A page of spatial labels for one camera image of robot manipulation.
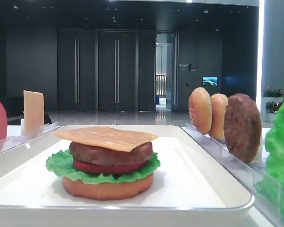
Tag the orange cheese slice on burger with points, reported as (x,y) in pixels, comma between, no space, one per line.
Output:
(107,137)

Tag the brown meat patty in burger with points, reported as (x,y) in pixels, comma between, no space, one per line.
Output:
(108,157)

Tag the red tomato slice in burger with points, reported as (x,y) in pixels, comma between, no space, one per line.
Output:
(96,169)

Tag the green lettuce leaf in burger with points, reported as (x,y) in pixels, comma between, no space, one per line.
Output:
(61,163)

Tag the upright brown meat patty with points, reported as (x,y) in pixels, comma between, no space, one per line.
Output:
(242,127)

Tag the upright orange cheese slice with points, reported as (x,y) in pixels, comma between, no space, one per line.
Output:
(33,113)

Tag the upright green lettuce leaf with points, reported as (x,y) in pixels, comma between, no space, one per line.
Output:
(278,151)

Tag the sesame bun slice far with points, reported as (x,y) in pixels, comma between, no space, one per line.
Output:
(200,109)

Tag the bottom bun slice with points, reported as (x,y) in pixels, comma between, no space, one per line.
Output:
(107,191)

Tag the white rectangular tray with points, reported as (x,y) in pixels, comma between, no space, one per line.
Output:
(190,189)

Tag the potted plants white planter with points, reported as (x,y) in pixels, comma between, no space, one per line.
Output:
(271,101)

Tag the wall display screen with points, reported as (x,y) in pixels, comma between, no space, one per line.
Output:
(210,81)

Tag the clear acrylic rail left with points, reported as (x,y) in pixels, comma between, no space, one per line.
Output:
(11,142)

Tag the clear acrylic rail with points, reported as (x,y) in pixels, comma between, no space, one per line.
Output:
(264,213)
(11,142)

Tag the clear acrylic rail right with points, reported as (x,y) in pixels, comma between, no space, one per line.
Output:
(264,213)

